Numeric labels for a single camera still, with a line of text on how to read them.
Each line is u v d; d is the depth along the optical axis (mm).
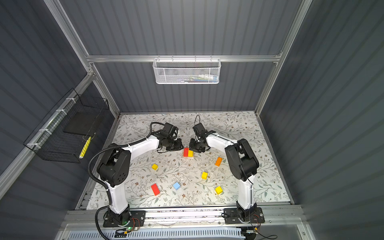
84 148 682
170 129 773
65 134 720
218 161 940
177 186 824
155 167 899
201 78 911
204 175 864
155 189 829
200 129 788
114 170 507
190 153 947
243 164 518
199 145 827
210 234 771
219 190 806
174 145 839
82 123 754
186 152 962
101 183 513
